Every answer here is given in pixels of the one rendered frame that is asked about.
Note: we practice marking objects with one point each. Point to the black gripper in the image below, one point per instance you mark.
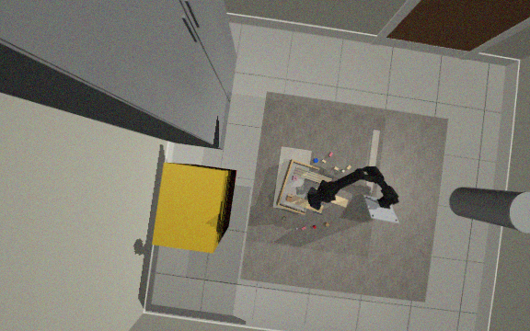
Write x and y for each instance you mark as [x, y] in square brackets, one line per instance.
[317, 206]

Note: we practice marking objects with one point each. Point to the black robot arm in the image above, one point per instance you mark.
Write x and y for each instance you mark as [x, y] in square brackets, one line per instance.
[331, 188]

